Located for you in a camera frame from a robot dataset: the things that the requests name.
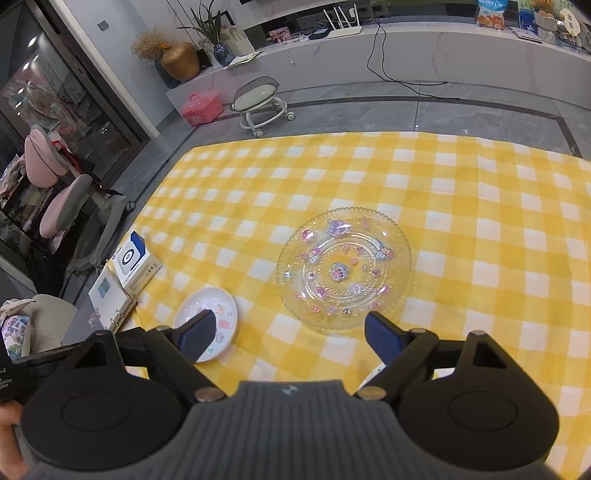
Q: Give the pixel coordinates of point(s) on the yellow checkered tablecloth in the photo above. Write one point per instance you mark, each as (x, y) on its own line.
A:
(500, 235)

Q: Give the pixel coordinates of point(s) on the small white saucer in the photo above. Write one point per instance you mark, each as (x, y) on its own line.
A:
(205, 324)

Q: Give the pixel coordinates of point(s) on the clear glass patterned plate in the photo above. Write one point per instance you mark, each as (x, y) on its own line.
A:
(343, 264)

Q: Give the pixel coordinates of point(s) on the pink storage basket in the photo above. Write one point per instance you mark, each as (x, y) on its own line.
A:
(201, 108)

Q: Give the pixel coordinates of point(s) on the pink grey office chair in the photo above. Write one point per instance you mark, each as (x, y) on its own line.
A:
(47, 162)

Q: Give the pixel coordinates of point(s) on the blue snack bag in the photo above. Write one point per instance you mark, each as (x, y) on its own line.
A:
(490, 13)

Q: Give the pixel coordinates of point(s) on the white fruity painted plate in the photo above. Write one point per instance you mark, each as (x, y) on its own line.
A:
(377, 370)

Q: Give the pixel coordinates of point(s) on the grey ring binder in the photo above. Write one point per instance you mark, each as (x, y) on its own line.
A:
(106, 308)

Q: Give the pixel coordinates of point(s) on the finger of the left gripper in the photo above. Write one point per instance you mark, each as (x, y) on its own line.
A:
(22, 377)

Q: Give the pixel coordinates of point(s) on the white blue small box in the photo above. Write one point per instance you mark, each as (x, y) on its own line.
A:
(134, 264)

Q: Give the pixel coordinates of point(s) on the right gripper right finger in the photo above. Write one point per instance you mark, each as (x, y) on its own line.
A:
(466, 402)

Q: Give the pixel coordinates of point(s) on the teddy bear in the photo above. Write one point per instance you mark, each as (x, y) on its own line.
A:
(545, 20)

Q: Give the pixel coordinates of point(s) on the blue vase green plant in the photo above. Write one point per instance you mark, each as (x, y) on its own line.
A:
(208, 25)

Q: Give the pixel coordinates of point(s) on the person's hand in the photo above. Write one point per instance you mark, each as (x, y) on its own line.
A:
(13, 465)

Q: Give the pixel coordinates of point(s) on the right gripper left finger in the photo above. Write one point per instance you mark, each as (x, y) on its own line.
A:
(115, 400)

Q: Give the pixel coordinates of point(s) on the golden vase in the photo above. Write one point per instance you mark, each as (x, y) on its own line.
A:
(180, 61)

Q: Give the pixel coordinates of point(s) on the white wifi router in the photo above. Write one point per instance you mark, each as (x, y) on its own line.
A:
(343, 24)

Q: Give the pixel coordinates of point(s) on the small round rolling stool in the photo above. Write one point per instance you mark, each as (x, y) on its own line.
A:
(254, 97)

